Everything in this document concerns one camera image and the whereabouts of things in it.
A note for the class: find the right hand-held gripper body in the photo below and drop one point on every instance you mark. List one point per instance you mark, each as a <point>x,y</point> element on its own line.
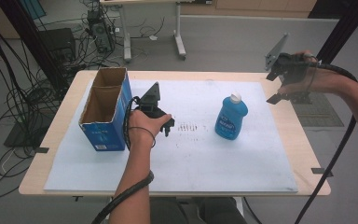
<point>292,70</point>

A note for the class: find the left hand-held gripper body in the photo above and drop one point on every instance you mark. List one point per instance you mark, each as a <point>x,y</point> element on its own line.
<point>150,102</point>

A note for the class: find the blue bottle with white cap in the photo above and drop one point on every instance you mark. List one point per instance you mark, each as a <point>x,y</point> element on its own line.
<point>231,116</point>

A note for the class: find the blue cardboard box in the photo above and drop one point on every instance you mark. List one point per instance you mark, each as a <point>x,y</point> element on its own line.
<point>105,132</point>

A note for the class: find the person's left hand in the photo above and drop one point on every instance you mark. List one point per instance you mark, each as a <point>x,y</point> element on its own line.
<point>143,127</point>

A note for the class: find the person's right hand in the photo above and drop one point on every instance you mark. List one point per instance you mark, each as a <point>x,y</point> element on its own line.
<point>323,82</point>

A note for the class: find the black wrist band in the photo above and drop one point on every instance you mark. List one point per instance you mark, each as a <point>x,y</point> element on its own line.
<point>151,134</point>
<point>314,77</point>

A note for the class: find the light blue foam mat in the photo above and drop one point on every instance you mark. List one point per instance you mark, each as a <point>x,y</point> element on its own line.
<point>199,161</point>

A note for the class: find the grey floor mat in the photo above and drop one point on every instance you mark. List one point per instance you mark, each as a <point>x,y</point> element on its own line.
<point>323,113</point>

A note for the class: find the white power adapter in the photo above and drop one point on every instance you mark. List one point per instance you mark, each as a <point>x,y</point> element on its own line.
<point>153,37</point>

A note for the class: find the wooden cabinet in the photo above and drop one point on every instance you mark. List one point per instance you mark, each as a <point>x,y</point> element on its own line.
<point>248,7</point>

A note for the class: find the person's legs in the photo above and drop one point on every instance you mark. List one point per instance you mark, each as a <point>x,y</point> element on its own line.
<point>195,211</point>

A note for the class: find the black computer tower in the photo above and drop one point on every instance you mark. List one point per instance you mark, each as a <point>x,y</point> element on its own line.
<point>101,32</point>

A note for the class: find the black tape strip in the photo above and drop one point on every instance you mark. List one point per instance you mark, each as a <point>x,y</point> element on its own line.
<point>321,171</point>
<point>41,150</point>

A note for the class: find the black equipment case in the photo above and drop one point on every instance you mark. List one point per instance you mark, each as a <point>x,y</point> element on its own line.
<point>57,43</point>

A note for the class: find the black metal frame post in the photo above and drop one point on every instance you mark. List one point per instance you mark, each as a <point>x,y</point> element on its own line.
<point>34,40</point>
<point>345,28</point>

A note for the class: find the white desk frame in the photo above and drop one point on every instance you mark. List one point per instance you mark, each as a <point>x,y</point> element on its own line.
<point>178,31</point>

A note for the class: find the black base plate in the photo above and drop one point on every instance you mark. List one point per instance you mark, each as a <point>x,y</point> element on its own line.
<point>28,133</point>

